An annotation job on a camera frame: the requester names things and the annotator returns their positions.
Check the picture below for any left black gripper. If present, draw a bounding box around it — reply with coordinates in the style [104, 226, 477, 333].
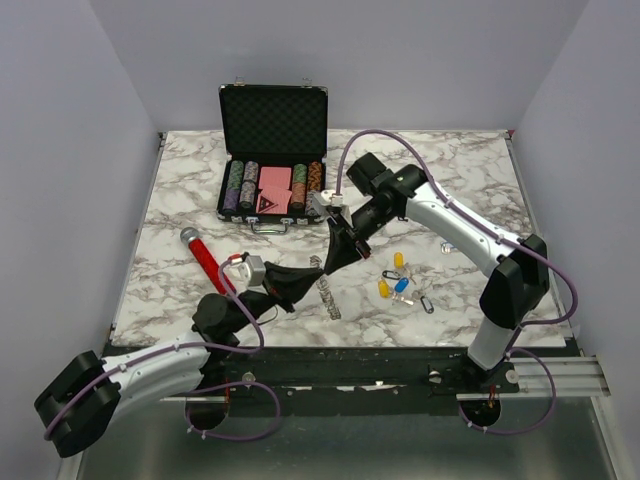
[229, 260, 323, 334]

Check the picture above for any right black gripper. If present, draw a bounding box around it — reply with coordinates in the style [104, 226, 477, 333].
[324, 199, 396, 275]

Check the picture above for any blue key tag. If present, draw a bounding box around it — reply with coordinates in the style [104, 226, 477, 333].
[394, 277, 409, 293]
[441, 241, 457, 255]

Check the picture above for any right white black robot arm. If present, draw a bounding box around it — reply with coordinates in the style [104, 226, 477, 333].
[312, 154, 549, 392]

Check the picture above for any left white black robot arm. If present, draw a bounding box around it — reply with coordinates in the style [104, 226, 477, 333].
[34, 254, 324, 458]

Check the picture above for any upper yellow key tag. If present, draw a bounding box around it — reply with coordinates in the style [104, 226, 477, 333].
[394, 252, 404, 269]

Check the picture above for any yellow key tag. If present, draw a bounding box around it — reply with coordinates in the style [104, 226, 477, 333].
[394, 252, 404, 269]
[378, 279, 391, 298]

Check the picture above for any lower yellow key tag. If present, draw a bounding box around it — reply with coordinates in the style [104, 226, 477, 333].
[378, 279, 391, 298]

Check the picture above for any black key tag with key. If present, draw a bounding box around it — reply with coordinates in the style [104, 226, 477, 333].
[411, 291, 435, 315]

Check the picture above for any pink playing card deck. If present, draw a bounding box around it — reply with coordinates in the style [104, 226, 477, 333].
[258, 166, 292, 190]

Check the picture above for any red toy microphone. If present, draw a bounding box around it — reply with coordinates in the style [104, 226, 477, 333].
[180, 227, 227, 295]

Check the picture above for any black poker chip case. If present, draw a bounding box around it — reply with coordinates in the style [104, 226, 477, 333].
[217, 82, 328, 234]

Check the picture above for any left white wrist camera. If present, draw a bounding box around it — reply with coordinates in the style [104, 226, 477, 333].
[237, 253, 266, 289]

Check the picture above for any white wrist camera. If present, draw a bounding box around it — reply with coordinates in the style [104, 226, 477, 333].
[311, 190, 345, 216]
[237, 253, 266, 289]

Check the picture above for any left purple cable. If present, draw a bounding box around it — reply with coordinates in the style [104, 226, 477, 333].
[43, 255, 281, 442]

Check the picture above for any purple cable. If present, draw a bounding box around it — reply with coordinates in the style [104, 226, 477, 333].
[335, 128, 581, 435]
[43, 255, 281, 442]

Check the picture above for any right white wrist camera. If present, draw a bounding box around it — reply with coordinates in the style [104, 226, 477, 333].
[311, 190, 345, 216]

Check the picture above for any black mounting base rail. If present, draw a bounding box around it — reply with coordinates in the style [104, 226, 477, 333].
[160, 347, 539, 425]

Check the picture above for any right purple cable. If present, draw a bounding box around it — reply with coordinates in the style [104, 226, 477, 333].
[335, 128, 581, 435]

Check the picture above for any aluminium frame rail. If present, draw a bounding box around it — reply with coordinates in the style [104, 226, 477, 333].
[79, 355, 612, 399]

